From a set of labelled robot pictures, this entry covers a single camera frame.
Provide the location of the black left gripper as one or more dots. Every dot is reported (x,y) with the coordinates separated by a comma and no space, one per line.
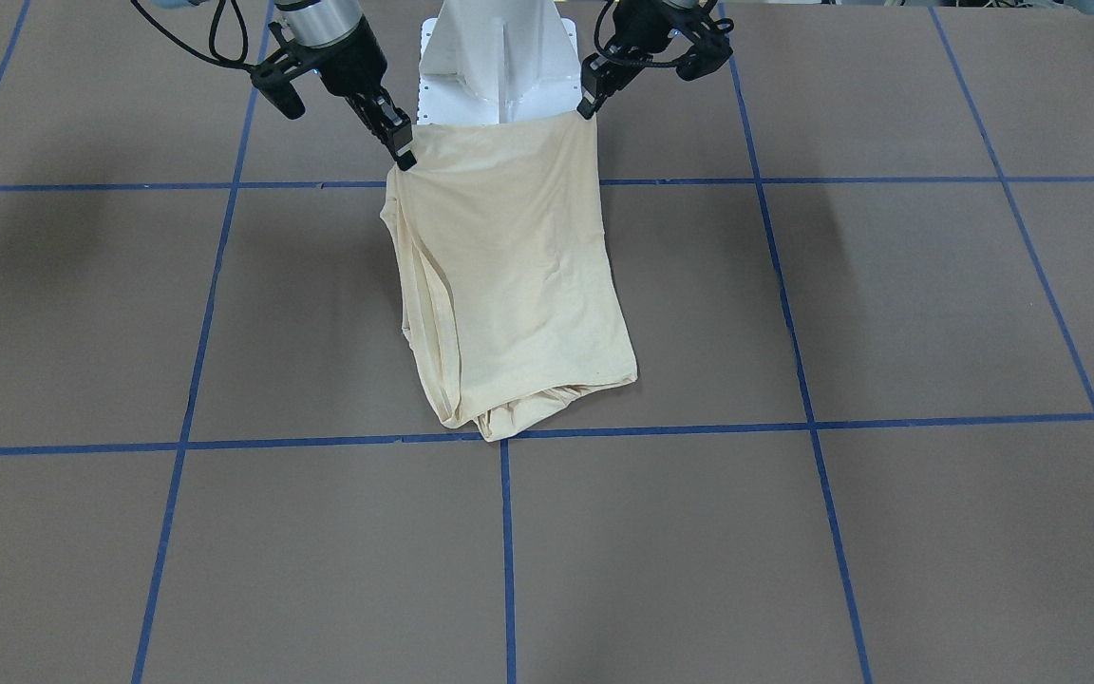
(643,28)

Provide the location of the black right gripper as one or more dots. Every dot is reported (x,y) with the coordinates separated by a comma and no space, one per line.
(349,68)

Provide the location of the cream long-sleeve graphic shirt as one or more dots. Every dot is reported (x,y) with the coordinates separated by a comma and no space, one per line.
(507,296)

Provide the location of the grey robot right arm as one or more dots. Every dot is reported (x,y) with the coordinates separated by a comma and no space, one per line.
(332,39)

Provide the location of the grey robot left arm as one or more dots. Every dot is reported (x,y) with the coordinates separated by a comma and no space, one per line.
(630,36)

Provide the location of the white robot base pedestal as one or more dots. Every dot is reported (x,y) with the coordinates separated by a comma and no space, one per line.
(496,62)

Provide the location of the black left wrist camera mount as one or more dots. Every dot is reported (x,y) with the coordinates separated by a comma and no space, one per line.
(710,46)

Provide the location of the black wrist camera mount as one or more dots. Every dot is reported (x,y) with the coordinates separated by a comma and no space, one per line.
(273,77)
(710,46)

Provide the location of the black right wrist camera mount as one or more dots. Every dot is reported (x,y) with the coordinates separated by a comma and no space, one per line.
(273,77)

